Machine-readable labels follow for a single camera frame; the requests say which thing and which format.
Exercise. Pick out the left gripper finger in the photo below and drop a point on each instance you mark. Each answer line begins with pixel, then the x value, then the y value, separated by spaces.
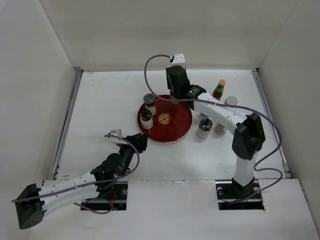
pixel 141 147
pixel 137 138

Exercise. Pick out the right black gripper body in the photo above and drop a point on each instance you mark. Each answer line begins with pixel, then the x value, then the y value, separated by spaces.
pixel 175 92

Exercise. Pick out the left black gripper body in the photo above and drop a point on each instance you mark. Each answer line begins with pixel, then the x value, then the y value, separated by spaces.
pixel 127 152

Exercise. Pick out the ketchup bottle yellow cap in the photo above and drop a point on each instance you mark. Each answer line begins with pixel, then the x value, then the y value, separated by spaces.
pixel 174 104
pixel 219 89

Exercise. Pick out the white salt grinder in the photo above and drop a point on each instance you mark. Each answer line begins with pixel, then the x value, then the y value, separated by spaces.
pixel 146 119
pixel 150 103

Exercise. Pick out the silver lid white beads jar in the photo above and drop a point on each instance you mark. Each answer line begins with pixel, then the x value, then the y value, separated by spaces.
pixel 203 116

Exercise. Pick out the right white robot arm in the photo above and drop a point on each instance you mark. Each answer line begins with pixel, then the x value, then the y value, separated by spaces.
pixel 247 130

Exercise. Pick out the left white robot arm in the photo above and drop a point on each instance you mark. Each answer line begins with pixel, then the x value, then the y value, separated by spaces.
pixel 36 202

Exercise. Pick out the red round tray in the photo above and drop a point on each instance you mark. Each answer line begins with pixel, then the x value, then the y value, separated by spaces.
pixel 167 127

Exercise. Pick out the beige spice grinder black cap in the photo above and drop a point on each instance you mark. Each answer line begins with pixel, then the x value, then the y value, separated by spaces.
pixel 204 128

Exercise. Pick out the brown spice grinder black cap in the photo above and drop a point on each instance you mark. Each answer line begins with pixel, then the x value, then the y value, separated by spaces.
pixel 220 129

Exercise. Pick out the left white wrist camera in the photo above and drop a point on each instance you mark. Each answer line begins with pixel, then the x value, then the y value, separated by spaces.
pixel 115 136

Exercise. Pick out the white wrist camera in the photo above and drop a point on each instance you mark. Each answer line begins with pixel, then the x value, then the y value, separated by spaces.
pixel 178 58
pixel 115 136

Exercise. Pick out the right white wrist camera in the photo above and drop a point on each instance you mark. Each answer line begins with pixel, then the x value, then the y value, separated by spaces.
pixel 178 58

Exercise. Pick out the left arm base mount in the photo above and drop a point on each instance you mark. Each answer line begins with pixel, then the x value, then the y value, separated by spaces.
pixel 116 196

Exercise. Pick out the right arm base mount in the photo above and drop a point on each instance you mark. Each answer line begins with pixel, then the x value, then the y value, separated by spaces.
pixel 229 199

